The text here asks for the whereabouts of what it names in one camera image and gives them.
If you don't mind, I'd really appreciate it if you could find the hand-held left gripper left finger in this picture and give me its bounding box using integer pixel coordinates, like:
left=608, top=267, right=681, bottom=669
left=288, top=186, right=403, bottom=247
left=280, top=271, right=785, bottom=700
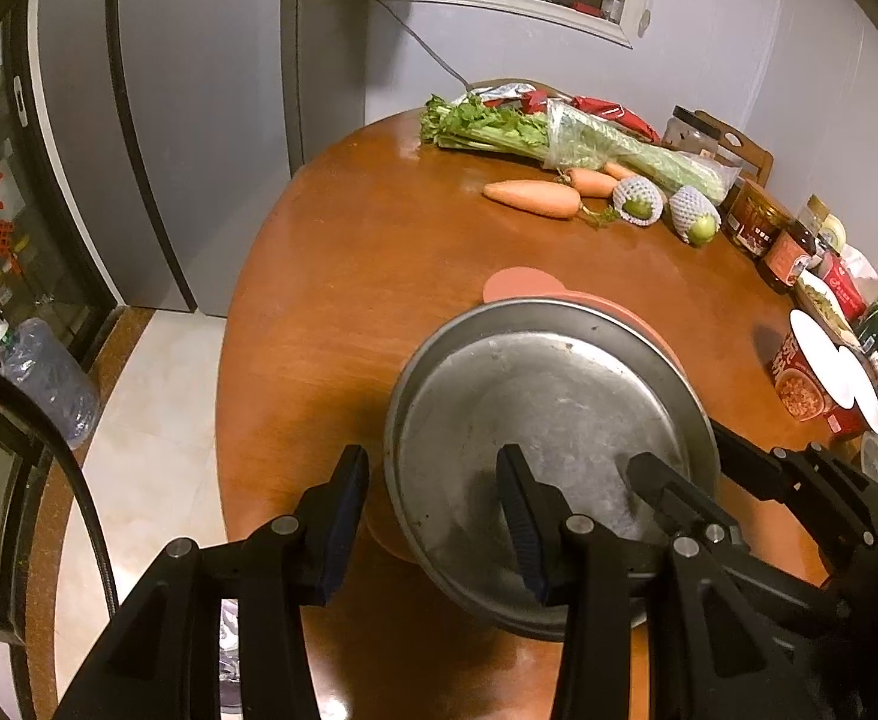
left=53, top=444, right=371, bottom=720

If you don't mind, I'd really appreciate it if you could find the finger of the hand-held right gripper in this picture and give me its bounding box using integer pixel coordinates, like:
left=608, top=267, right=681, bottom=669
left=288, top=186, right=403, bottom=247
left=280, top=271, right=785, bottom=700
left=709, top=420, right=878, bottom=578
left=625, top=452, right=852, bottom=616

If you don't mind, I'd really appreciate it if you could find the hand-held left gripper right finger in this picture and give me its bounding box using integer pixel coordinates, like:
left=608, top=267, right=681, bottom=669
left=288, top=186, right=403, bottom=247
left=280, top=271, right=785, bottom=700
left=495, top=444, right=815, bottom=720

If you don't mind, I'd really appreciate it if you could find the steel plate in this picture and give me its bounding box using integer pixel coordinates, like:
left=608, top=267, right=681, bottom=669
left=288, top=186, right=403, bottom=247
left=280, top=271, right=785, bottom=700
left=383, top=298, right=721, bottom=642

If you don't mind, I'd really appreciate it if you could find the white dish of pickled vegetables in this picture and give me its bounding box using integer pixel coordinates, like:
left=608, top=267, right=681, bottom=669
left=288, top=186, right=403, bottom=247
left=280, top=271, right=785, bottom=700
left=791, top=274, right=864, bottom=346

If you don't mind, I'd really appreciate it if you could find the red tissue pack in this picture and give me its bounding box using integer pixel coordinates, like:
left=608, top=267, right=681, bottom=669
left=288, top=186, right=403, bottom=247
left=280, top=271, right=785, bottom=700
left=821, top=244, right=878, bottom=320

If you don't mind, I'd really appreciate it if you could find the dark sauce bottle orange cap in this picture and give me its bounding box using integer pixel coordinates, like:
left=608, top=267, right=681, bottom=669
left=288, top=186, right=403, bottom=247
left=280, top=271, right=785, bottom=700
left=757, top=195, right=834, bottom=295

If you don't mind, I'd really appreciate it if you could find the chili sauce jar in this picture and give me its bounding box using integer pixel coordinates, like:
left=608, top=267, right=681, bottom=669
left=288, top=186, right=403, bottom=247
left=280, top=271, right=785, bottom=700
left=724, top=178, right=792, bottom=256

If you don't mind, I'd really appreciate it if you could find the green fruit in foam net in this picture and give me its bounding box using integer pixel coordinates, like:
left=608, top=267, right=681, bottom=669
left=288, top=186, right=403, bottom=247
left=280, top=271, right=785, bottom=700
left=611, top=175, right=665, bottom=227
left=667, top=186, right=723, bottom=245

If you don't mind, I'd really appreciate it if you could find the wooden chair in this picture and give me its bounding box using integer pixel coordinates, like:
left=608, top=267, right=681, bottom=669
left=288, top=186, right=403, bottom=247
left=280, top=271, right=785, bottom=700
left=694, top=111, right=774, bottom=185

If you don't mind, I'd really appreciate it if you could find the small carrot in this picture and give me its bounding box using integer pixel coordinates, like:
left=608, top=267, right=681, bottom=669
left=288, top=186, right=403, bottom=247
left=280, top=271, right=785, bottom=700
left=563, top=167, right=620, bottom=198

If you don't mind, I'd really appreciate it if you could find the large carrot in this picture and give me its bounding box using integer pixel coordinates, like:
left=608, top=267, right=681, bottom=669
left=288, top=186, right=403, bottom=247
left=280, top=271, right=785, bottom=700
left=482, top=180, right=620, bottom=230

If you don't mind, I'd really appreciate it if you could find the large water jug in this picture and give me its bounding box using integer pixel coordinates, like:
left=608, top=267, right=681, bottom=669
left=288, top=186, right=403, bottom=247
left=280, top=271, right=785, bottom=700
left=0, top=317, right=103, bottom=449

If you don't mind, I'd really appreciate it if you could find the celery in plastic bag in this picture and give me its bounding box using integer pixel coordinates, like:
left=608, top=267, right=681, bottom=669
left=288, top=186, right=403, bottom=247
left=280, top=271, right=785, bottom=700
left=418, top=92, right=740, bottom=207

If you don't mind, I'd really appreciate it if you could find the clear jar with black lid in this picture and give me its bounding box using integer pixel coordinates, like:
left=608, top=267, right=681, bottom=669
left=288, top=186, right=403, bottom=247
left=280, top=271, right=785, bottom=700
left=662, top=106, right=725, bottom=155

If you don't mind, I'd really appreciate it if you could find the silver and red snack packet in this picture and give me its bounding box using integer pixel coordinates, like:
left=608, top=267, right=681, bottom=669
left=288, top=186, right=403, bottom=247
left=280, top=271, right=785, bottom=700
left=476, top=81, right=552, bottom=112

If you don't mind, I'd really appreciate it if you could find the grey refrigerator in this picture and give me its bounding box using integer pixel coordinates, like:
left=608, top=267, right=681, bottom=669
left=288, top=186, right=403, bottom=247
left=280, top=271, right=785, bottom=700
left=34, top=0, right=369, bottom=316

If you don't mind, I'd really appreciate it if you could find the glass door with red decorations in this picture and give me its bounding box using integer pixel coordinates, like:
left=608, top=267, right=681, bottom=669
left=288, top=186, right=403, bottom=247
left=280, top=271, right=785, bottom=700
left=0, top=0, right=121, bottom=642

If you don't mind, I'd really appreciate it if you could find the black cable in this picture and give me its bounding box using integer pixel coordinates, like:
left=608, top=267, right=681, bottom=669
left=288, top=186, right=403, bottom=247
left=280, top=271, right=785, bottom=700
left=0, top=351, right=119, bottom=616

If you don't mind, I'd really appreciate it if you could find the thin grey wire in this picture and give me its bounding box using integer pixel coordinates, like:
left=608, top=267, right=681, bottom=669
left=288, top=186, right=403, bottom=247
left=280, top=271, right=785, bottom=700
left=375, top=0, right=471, bottom=89

